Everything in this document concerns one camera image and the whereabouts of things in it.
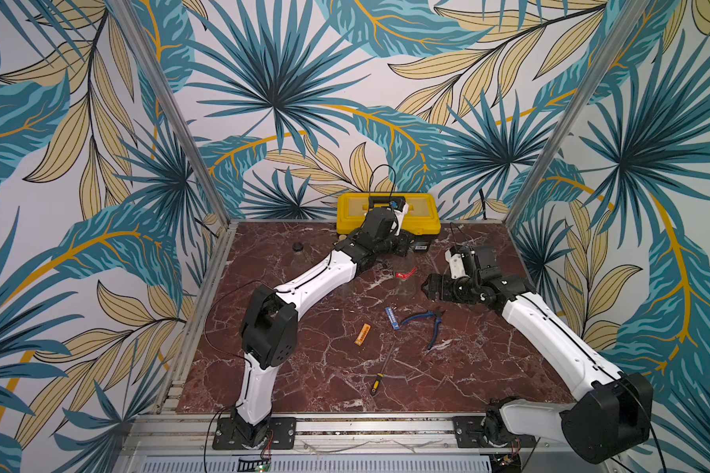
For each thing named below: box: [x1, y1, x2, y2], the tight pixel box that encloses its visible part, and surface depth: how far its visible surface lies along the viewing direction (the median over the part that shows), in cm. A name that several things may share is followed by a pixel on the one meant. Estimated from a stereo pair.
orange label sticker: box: [354, 323, 372, 346], surface depth 92 cm
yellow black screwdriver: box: [369, 340, 397, 397], surface depth 83 cm
